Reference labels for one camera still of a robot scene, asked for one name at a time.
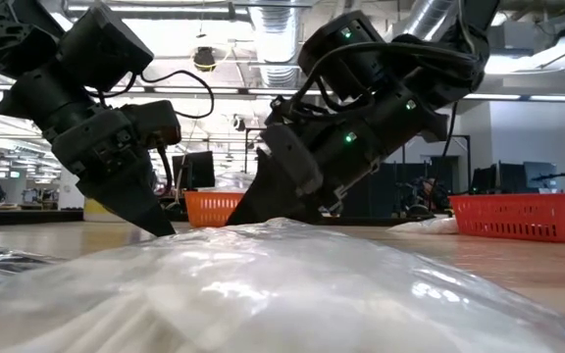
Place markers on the overhead beam with lights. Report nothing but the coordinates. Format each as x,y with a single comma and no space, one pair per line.
532,97

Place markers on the black partition panel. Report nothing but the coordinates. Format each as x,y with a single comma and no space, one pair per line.
380,191

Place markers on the black desktop monitor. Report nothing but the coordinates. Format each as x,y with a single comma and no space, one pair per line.
199,169

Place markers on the dark desktop monitor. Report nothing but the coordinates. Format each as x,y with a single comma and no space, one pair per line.
505,179

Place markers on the white column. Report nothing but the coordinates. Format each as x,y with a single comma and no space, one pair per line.
69,193

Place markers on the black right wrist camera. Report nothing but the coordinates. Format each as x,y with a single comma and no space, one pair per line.
290,157

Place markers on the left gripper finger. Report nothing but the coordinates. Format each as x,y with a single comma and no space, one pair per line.
130,201

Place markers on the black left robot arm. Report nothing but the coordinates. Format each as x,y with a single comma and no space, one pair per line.
42,93

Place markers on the black ceiling device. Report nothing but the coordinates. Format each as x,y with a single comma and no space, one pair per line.
204,58

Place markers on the yellow disinfecting wipes canister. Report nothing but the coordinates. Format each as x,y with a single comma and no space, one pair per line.
97,208

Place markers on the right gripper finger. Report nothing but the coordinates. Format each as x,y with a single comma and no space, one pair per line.
272,206

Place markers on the silver ceiling duct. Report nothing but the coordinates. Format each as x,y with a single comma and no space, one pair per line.
277,39

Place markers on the orange plastic basket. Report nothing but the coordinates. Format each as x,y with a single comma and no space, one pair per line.
209,211

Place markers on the black frame stand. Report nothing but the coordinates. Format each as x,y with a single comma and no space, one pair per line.
468,162
246,147

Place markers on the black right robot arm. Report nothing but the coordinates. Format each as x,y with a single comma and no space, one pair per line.
361,64

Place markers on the bagged white cotton balls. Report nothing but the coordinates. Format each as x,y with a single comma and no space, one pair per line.
231,182
263,294
429,226

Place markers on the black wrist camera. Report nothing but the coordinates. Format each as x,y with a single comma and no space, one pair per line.
290,157
155,122

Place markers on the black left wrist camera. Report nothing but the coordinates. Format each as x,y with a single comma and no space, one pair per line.
155,122

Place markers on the red plastic basket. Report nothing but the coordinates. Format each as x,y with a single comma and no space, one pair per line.
523,218

